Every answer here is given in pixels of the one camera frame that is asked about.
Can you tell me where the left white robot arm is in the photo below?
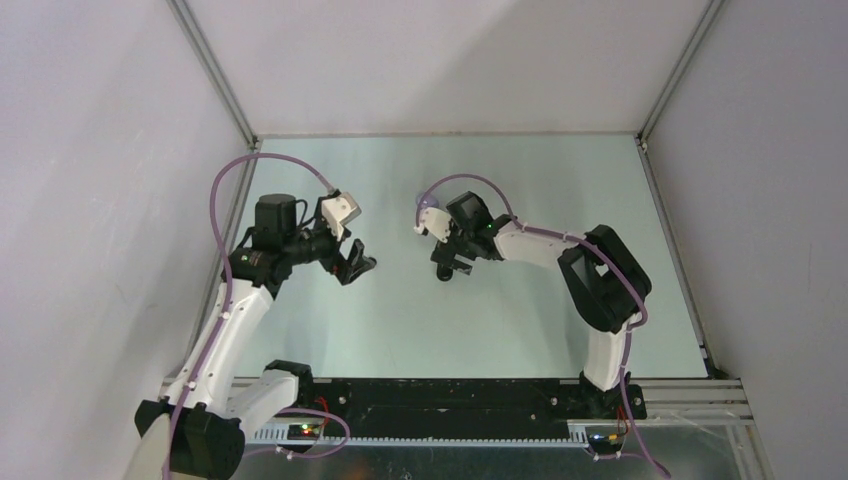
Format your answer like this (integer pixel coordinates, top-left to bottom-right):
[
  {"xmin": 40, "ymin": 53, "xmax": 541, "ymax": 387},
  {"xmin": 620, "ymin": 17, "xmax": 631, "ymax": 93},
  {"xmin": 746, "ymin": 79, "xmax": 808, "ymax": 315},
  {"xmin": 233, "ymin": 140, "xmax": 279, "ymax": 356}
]
[{"xmin": 135, "ymin": 190, "xmax": 376, "ymax": 479}]

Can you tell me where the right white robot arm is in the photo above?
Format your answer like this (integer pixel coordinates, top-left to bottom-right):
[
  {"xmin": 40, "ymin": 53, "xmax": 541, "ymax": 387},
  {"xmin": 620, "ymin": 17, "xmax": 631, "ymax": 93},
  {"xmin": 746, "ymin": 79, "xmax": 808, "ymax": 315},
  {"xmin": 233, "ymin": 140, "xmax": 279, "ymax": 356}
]
[{"xmin": 415, "ymin": 192, "xmax": 652, "ymax": 418}]

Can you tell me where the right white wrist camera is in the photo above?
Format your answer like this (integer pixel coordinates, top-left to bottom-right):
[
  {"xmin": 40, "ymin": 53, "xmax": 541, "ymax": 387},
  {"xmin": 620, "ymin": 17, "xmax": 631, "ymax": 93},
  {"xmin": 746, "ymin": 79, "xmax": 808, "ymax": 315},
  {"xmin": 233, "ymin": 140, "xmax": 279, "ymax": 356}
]
[{"xmin": 413, "ymin": 207, "xmax": 452, "ymax": 243}]

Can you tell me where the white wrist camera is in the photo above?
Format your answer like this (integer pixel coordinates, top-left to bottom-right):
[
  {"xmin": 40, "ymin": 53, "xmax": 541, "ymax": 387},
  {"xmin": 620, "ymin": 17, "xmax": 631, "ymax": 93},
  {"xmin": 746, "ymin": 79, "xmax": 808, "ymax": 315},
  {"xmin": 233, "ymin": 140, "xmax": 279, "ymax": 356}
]
[
  {"xmin": 413, "ymin": 207, "xmax": 452, "ymax": 243},
  {"xmin": 320, "ymin": 190, "xmax": 362, "ymax": 242}
]

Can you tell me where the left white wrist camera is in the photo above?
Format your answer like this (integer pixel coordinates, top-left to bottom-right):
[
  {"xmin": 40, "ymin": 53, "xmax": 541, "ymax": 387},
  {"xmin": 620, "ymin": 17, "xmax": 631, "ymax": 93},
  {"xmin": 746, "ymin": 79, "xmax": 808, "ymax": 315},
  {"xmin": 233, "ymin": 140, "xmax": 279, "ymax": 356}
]
[{"xmin": 320, "ymin": 190, "xmax": 362, "ymax": 242}]

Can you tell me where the purple earbud charging case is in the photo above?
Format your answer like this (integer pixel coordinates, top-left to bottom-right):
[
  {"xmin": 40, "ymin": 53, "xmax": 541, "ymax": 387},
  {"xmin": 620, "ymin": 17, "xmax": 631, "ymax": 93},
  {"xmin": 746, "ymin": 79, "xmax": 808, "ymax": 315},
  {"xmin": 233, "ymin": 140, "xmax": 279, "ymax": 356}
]
[{"xmin": 415, "ymin": 192, "xmax": 440, "ymax": 209}]

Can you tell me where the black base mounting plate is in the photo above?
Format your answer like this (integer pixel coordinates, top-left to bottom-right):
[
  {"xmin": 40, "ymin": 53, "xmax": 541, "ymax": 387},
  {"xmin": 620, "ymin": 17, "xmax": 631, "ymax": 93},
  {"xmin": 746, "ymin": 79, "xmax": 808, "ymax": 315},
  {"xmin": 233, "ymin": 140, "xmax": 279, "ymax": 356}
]
[{"xmin": 295, "ymin": 378, "xmax": 647, "ymax": 441}]

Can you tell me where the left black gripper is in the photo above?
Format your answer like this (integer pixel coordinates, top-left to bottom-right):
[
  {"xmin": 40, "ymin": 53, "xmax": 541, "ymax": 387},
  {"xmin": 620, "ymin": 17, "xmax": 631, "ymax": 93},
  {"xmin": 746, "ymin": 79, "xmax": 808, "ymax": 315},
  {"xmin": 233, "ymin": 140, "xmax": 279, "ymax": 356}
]
[{"xmin": 283, "ymin": 198, "xmax": 374, "ymax": 284}]

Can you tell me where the aluminium frame rail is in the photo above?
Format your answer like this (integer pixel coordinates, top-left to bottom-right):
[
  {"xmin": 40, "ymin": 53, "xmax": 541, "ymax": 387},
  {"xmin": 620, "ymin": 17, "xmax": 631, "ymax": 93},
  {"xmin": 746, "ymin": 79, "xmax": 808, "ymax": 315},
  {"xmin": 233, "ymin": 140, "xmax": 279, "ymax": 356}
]
[{"xmin": 165, "ymin": 0, "xmax": 261, "ymax": 193}]

